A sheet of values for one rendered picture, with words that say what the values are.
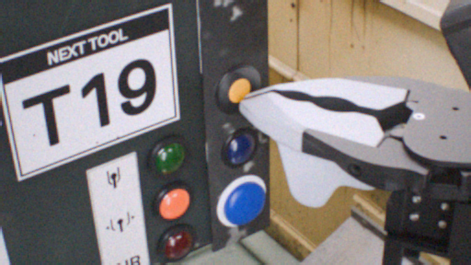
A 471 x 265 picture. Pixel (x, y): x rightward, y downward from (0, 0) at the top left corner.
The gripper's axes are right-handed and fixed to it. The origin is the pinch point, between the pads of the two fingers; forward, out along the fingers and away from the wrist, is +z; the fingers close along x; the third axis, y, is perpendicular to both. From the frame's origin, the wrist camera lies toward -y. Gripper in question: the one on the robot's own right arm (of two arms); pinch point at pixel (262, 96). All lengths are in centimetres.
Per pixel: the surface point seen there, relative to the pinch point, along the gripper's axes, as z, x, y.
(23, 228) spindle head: 8.8, -11.8, 3.7
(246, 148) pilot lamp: 1.1, 0.0, 3.9
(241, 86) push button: 1.4, 0.1, -0.2
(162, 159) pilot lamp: 4.0, -4.7, 2.4
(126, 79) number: 5.1, -5.8, -3.0
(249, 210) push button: 0.9, -0.2, 8.3
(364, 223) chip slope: 19, 91, 84
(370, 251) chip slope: 16, 86, 87
